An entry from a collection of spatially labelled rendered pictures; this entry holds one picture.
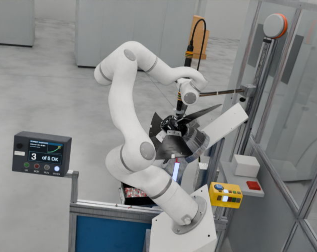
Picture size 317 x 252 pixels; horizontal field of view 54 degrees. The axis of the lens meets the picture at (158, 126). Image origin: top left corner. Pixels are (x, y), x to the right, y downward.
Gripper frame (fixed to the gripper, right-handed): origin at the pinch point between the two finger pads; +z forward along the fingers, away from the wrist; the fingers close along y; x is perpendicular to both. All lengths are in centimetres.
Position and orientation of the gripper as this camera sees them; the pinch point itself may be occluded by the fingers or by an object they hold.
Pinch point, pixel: (185, 79)
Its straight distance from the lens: 182.4
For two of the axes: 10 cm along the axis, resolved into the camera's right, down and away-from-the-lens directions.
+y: 9.9, 1.3, 0.7
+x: 1.5, -8.9, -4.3
